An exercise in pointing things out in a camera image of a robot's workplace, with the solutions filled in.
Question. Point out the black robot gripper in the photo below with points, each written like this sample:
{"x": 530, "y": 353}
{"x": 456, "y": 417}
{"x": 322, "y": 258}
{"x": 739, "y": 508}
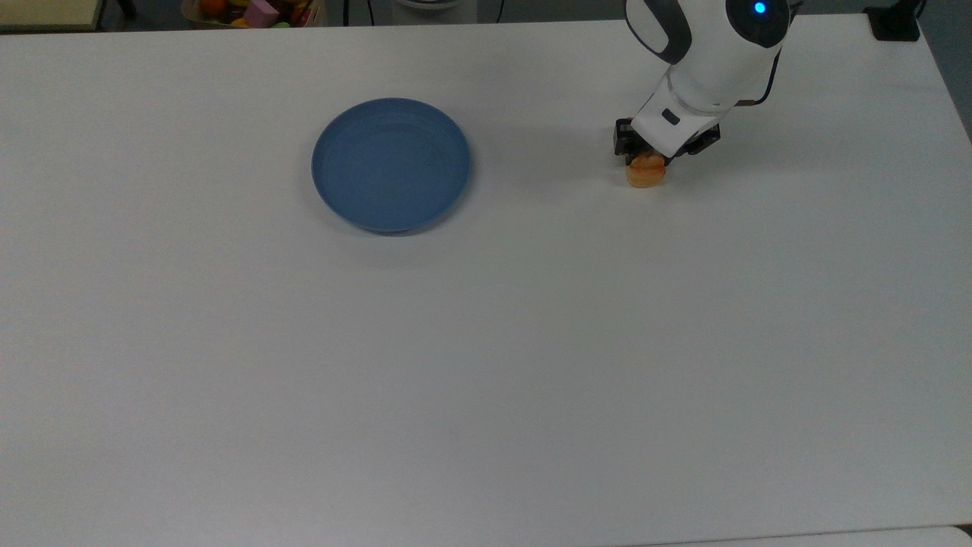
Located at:
{"x": 624, "y": 138}

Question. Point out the orange-brown bread loaf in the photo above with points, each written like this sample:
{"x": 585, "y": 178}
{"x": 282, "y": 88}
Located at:
{"x": 645, "y": 173}

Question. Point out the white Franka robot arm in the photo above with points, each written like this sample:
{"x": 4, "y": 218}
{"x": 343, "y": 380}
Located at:
{"x": 714, "y": 61}

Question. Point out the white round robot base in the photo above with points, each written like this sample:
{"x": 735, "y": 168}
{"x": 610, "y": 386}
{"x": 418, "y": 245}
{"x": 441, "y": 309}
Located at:
{"x": 433, "y": 7}

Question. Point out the round blue plate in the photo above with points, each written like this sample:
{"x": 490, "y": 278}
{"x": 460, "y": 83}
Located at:
{"x": 391, "y": 163}

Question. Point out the pink toy block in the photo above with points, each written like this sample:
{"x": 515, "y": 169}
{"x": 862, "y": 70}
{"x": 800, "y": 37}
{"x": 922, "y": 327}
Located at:
{"x": 261, "y": 13}

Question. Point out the orange toy fruit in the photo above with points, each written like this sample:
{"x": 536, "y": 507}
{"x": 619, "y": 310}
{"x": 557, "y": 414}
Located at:
{"x": 213, "y": 6}

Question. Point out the box of toy items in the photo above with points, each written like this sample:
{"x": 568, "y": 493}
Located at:
{"x": 199, "y": 20}

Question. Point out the light wooden side table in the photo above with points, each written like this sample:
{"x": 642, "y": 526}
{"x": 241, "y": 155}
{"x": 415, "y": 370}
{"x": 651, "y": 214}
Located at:
{"x": 45, "y": 11}

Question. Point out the black table clamp mount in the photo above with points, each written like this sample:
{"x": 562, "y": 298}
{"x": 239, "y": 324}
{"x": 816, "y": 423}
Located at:
{"x": 894, "y": 23}

